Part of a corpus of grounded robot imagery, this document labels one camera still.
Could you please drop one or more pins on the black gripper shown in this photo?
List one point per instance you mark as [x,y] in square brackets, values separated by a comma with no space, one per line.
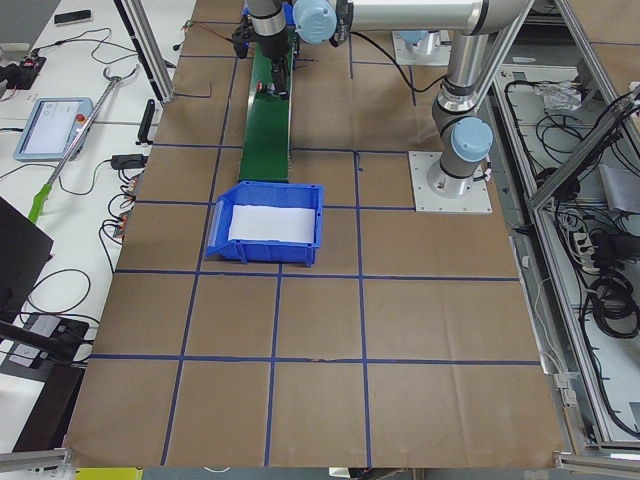
[273,46]

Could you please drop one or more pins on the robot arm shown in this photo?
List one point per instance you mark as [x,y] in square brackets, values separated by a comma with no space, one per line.
[467,143]
[318,22]

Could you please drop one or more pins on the green conveyor belt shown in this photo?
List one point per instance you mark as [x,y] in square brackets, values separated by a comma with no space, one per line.
[266,148]

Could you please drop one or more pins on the blue left bin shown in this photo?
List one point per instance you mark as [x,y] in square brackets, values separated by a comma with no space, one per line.
[285,195]

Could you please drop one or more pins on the white foam in left bin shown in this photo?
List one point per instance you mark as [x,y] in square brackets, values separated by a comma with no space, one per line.
[266,223]

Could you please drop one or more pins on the black power adapter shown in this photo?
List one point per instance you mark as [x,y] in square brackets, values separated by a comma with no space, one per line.
[128,161]

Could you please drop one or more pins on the black phone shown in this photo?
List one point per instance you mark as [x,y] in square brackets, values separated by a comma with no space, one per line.
[72,17]

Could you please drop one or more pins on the teach pendant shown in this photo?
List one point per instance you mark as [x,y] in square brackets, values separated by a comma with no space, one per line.
[51,127]

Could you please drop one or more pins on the grabber reach tool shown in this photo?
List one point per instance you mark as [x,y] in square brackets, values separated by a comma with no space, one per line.
[41,197]

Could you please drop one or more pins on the aluminium frame post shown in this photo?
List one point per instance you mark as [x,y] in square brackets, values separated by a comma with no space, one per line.
[150,52]

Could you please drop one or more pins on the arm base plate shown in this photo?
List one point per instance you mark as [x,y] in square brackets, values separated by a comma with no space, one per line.
[475,202]
[421,47]

